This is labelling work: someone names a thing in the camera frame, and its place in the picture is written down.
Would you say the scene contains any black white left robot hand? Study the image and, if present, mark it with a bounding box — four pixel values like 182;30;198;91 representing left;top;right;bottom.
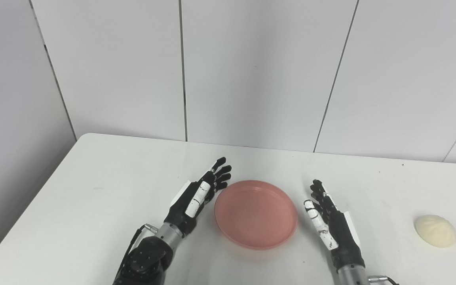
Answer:
164;157;232;238

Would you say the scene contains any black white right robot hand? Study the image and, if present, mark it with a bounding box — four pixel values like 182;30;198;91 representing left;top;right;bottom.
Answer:
304;179;366;274

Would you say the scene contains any pink round plate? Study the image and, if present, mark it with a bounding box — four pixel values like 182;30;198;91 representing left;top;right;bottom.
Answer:
214;180;298;250

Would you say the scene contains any cream steamed bun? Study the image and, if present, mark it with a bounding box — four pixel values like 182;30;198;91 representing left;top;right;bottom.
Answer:
414;215;456;248

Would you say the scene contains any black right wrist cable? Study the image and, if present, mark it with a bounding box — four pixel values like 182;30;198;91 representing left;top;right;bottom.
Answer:
369;275;399;285

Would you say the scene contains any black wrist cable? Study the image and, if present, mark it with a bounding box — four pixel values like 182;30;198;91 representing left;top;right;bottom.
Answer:
369;275;399;285
117;224;158;285

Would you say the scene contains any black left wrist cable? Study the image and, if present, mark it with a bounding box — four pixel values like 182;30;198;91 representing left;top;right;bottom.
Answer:
117;224;158;285

